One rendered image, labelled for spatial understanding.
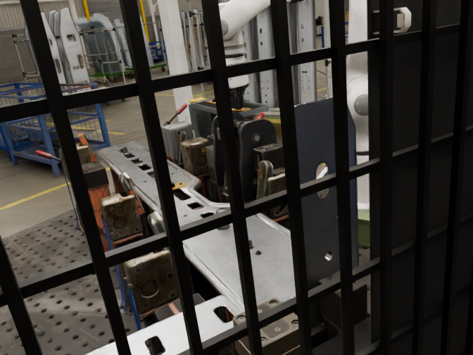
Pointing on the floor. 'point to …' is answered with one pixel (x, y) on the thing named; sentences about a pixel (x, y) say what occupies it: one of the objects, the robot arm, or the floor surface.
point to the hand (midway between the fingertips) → (237, 101)
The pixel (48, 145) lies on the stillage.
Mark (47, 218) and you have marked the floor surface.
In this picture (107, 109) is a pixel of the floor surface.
